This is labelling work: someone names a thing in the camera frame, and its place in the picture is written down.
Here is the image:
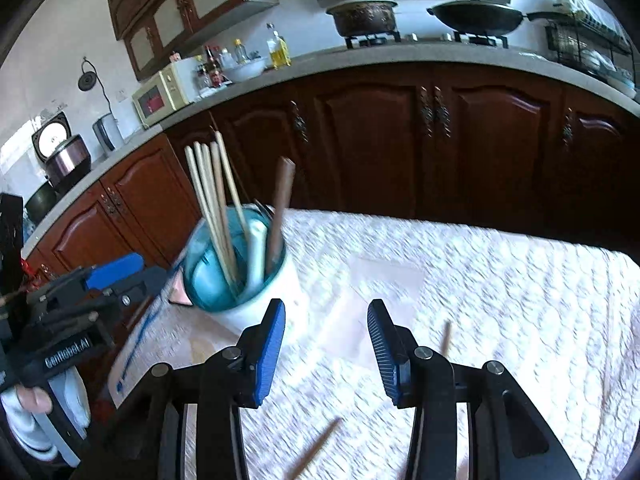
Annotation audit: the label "cooking oil bottle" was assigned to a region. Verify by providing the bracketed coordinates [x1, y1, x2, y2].
[265, 22, 292, 70]

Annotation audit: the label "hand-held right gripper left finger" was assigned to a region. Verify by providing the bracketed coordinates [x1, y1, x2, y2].
[70, 298, 287, 480]

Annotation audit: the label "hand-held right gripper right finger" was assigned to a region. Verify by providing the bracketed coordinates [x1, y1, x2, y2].
[366, 299, 583, 480]

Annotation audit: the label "black wok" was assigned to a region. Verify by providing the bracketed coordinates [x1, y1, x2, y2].
[426, 0, 556, 36]

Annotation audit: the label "brown wall cabinet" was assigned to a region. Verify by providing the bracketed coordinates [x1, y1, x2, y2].
[103, 0, 281, 82]

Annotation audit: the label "dark sauce bottle red label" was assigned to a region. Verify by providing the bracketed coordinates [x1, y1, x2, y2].
[204, 45, 223, 88]

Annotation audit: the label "grey stone countertop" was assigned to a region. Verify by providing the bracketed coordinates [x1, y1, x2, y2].
[20, 42, 640, 261]

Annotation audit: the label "brown handled utensil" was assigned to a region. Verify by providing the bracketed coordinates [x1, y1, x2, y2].
[265, 156, 297, 273]

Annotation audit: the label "stack of white dishes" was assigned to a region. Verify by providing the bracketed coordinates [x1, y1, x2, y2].
[582, 50, 640, 98]

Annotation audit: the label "brown base cabinets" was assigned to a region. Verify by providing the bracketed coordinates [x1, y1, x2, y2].
[25, 60, 640, 281]

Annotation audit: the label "yellow microwave oven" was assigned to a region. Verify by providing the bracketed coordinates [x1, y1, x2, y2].
[131, 57, 201, 130]

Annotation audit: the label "white bowl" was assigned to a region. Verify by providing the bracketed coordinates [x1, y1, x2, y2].
[222, 56, 268, 83]

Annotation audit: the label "white spoon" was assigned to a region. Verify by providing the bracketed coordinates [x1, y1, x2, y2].
[245, 220, 271, 293]

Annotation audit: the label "dark cooking pot with lid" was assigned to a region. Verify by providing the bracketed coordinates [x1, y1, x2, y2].
[326, 0, 399, 38]

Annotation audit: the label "gas stove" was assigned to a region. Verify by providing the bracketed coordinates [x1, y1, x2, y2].
[344, 30, 511, 51]

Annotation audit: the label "black wire dish rack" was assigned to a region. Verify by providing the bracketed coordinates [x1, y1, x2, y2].
[544, 17, 640, 86]

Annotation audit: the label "white plastic bag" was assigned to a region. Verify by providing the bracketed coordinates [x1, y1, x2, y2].
[556, 0, 591, 18]

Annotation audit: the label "white quilted cloth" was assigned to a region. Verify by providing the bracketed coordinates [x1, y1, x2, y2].
[107, 207, 640, 480]

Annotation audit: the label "black round wall hanger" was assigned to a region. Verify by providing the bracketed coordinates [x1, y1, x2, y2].
[77, 56, 99, 92]

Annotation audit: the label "teal white utensil holder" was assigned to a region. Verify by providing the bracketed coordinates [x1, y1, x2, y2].
[182, 204, 307, 336]

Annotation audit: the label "person's left hand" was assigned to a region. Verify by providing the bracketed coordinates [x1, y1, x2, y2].
[17, 385, 53, 413]

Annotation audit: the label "black pot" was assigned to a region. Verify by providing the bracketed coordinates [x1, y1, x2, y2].
[25, 182, 58, 226]

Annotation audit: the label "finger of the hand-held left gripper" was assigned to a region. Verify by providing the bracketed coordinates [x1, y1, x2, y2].
[75, 253, 146, 292]
[100, 266, 169, 313]

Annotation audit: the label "blue cord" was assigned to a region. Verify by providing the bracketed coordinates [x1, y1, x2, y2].
[115, 305, 161, 393]

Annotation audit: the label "rice cooker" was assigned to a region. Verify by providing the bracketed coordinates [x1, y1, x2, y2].
[31, 112, 93, 193]

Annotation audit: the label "light wooden chopstick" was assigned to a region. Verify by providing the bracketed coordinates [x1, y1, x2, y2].
[210, 142, 242, 283]
[214, 131, 251, 243]
[184, 146, 240, 291]
[192, 142, 240, 288]
[201, 144, 241, 286]

